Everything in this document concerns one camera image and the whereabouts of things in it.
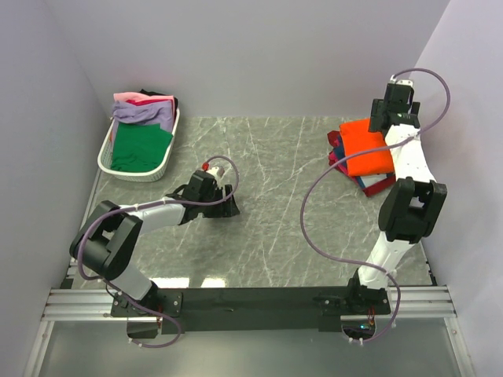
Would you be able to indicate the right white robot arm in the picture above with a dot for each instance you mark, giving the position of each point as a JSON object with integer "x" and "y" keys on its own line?
{"x": 412, "y": 207}

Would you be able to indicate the green shirt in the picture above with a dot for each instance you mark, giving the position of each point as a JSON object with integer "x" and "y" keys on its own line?
{"x": 139, "y": 149}

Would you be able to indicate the orange t shirt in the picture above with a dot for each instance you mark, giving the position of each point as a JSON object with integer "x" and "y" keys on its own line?
{"x": 356, "y": 138}

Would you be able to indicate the white perforated basket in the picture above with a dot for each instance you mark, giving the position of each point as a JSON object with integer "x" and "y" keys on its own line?
{"x": 104, "y": 159}

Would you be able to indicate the pink folded shirt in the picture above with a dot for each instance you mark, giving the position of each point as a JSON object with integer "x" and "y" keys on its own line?
{"x": 335, "y": 156}

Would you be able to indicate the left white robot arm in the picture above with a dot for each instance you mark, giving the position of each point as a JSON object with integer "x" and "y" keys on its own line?
{"x": 106, "y": 243}

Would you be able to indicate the aluminium rail frame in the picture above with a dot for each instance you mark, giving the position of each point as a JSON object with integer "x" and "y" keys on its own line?
{"x": 284, "y": 236}

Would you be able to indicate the lavender shirt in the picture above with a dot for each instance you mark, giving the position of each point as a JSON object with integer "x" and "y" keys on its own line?
{"x": 160, "y": 113}

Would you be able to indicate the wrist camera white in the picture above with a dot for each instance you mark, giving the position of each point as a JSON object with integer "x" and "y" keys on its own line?
{"x": 216, "y": 171}
{"x": 402, "y": 82}

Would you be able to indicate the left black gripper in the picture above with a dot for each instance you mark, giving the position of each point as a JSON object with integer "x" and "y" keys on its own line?
{"x": 227, "y": 209}

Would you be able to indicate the black garment in basket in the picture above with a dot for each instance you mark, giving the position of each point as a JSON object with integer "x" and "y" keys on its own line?
{"x": 153, "y": 93}

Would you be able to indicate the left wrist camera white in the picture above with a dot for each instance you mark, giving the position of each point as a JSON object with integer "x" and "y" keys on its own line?
{"x": 216, "y": 171}

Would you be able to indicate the light pink shirt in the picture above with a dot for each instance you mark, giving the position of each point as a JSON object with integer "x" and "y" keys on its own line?
{"x": 134, "y": 96}

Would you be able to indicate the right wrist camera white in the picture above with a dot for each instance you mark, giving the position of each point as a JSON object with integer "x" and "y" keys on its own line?
{"x": 402, "y": 82}

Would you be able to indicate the red folded shirt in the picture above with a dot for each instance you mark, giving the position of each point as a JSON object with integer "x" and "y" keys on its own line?
{"x": 335, "y": 140}

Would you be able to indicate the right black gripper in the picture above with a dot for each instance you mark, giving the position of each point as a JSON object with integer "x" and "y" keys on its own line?
{"x": 377, "y": 109}

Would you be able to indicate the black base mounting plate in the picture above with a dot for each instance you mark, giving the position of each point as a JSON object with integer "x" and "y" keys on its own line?
{"x": 267, "y": 308}

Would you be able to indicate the magenta shirt in basket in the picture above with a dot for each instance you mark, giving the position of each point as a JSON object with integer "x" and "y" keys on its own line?
{"x": 141, "y": 103}

